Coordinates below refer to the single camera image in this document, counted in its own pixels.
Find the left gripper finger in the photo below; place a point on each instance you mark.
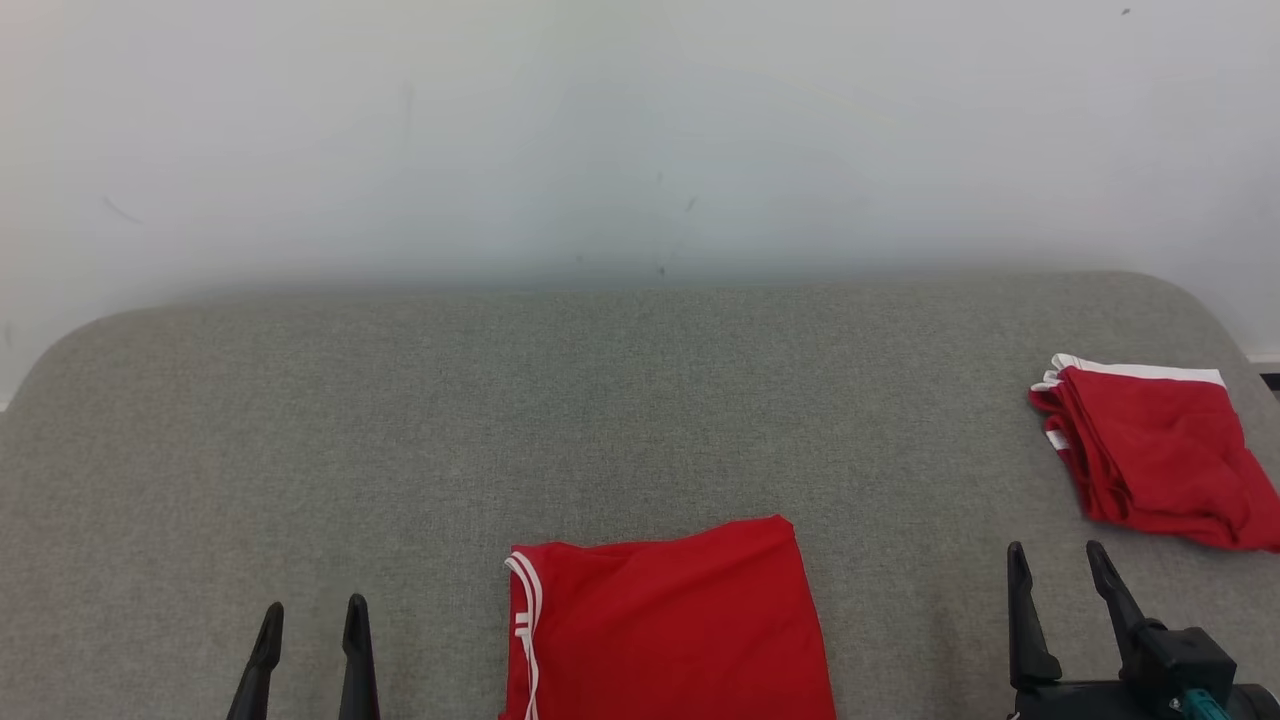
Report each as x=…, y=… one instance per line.
x=255, y=695
x=358, y=690

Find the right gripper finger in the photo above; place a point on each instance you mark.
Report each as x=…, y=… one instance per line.
x=1028, y=655
x=1120, y=620

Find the right gripper body dark grey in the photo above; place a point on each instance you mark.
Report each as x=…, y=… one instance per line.
x=1080, y=705

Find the red shorts with white stripe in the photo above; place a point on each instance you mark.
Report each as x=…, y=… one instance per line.
x=1160, y=450

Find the red white basketball jersey shirt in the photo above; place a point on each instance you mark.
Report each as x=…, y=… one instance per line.
x=670, y=630

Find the grey fabric sofa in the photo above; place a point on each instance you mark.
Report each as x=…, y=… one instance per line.
x=600, y=420

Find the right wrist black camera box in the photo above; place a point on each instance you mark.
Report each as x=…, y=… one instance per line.
x=1185, y=660

